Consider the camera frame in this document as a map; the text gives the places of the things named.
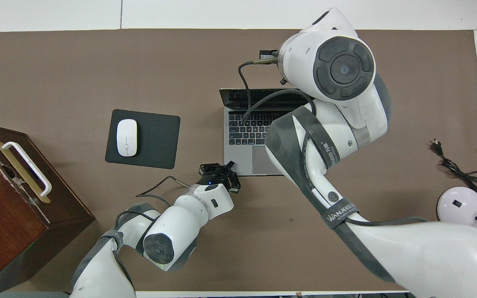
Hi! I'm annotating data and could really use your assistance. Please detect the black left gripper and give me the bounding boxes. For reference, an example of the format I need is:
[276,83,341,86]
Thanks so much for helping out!
[197,161,241,194]

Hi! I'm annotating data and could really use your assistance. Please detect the grey aluminium laptop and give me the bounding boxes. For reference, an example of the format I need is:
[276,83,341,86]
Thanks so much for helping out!
[219,87,316,177]

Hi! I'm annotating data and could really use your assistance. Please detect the black mouse pad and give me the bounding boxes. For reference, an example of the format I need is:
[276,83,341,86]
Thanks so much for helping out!
[105,109,181,170]

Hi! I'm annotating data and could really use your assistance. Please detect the white computer mouse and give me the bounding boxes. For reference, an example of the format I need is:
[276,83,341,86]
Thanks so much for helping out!
[116,119,138,157]

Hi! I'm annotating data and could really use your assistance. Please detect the brown table mat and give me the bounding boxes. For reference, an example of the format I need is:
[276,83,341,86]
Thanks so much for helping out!
[0,28,477,292]

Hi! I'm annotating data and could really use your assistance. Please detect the white desk lamp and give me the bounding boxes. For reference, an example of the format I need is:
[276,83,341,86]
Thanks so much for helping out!
[436,159,477,229]

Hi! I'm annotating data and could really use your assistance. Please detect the dark wooden box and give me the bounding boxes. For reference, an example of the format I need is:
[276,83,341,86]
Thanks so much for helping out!
[0,121,96,296]

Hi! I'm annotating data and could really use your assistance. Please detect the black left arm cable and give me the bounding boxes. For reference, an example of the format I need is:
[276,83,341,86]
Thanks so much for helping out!
[114,176,190,232]

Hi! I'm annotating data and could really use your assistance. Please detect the brass handle plate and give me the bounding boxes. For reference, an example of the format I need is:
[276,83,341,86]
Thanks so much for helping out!
[0,142,51,204]

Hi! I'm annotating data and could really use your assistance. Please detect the white box handle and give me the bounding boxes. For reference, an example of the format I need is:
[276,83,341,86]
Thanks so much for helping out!
[2,142,53,197]

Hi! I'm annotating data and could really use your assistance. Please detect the black lamp power cable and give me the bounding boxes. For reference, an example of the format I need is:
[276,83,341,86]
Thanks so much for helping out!
[431,139,477,196]

